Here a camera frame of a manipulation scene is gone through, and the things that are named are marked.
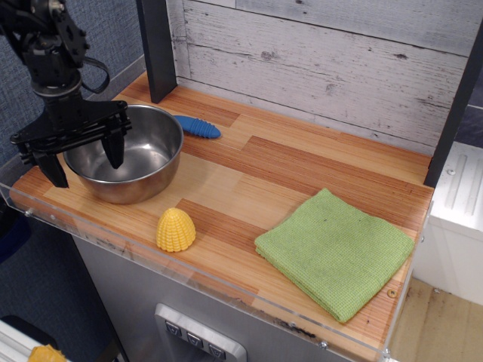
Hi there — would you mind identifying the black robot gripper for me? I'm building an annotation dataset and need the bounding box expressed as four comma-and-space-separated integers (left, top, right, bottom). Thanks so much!
11, 92, 131, 189

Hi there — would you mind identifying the stainless steel bowl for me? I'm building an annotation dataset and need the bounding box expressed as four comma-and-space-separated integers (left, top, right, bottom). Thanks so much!
63, 105, 184, 204

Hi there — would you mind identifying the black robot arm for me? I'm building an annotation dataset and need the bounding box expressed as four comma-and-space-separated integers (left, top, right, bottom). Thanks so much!
1, 1, 131, 188

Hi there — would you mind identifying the yellow toy corn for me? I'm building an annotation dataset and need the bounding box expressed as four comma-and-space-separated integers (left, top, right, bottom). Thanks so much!
155, 207, 196, 253

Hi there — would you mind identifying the clear acrylic table guard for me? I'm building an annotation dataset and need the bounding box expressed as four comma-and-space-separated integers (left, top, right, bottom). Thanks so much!
0, 56, 435, 362

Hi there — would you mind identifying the silver dispenser panel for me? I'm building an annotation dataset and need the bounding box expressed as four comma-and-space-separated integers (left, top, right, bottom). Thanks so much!
155, 303, 248, 361

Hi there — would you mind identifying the yellow object bottom left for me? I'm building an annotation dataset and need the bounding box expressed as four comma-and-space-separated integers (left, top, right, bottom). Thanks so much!
27, 345, 67, 362

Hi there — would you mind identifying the green folded cloth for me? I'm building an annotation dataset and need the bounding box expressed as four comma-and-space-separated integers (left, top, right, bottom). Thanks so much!
254, 189, 414, 323

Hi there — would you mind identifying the white aluminium side block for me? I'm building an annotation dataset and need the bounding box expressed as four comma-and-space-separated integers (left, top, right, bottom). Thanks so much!
431, 142, 482, 241

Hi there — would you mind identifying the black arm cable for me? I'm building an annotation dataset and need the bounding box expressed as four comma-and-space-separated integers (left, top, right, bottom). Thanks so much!
81, 56, 111, 95

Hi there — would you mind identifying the blue handled metal spoon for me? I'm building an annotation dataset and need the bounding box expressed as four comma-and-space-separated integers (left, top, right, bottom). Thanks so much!
174, 115, 221, 139

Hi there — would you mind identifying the black vertical post right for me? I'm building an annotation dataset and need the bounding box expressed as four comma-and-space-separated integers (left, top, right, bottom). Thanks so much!
423, 23, 482, 188

